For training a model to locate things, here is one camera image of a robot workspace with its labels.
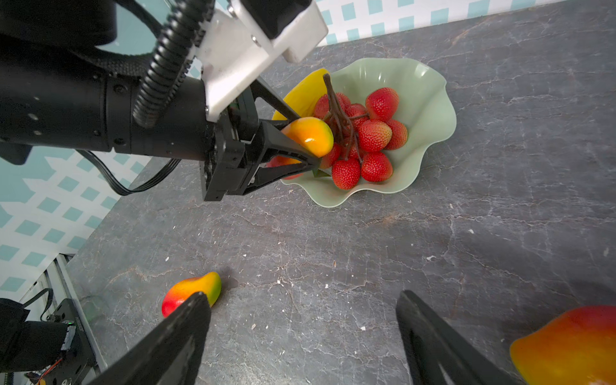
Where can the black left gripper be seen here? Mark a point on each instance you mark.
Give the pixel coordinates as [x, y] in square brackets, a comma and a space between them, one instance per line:
[241, 141]

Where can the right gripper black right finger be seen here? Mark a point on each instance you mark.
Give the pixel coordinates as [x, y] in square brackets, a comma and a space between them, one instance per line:
[436, 352]

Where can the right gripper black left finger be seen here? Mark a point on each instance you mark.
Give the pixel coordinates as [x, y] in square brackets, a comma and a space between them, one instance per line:
[171, 353]

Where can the red yellow mango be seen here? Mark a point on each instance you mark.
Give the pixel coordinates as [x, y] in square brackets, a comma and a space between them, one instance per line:
[209, 284]
[313, 135]
[578, 347]

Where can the red strawberry bunch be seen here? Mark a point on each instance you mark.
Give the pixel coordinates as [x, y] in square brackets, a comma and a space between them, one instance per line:
[362, 134]

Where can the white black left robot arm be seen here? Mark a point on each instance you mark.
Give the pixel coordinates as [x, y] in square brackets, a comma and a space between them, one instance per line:
[101, 76]

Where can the green wavy fruit bowl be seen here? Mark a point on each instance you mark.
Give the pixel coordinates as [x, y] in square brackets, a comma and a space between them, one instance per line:
[425, 109]

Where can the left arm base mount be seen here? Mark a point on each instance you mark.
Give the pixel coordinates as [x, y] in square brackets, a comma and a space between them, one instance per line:
[46, 346]

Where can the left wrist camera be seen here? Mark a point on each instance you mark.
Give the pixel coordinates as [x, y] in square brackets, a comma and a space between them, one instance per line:
[241, 42]

